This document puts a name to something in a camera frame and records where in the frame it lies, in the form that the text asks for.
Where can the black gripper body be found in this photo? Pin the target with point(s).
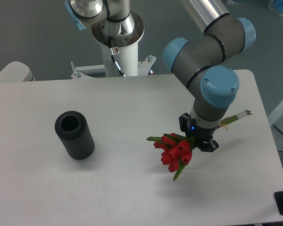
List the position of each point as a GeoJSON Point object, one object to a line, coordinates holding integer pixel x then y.
{"type": "Point", "coordinates": [200, 133]}

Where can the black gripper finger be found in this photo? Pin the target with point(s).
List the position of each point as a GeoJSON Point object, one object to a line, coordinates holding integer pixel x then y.
{"type": "Point", "coordinates": [209, 146]}
{"type": "Point", "coordinates": [183, 122]}

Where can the red tulip bouquet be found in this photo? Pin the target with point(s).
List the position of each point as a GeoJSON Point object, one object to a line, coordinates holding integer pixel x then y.
{"type": "Point", "coordinates": [177, 151]}

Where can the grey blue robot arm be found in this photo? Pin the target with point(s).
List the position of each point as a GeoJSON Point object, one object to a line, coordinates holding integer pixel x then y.
{"type": "Point", "coordinates": [196, 65]}

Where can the black ribbed cylindrical vase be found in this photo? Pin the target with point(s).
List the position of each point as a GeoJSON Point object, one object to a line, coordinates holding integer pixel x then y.
{"type": "Point", "coordinates": [72, 129]}

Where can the clear bag with blue items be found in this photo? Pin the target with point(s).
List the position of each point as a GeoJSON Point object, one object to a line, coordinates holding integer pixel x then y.
{"type": "Point", "coordinates": [276, 6]}

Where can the white rounded side table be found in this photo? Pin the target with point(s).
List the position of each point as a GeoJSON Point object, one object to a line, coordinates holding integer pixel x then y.
{"type": "Point", "coordinates": [16, 72]}

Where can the white metal base frame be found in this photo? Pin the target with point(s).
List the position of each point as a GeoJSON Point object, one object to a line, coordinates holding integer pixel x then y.
{"type": "Point", "coordinates": [98, 71]}

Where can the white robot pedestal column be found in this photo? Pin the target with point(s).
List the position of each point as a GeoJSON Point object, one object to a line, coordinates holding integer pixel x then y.
{"type": "Point", "coordinates": [119, 44]}

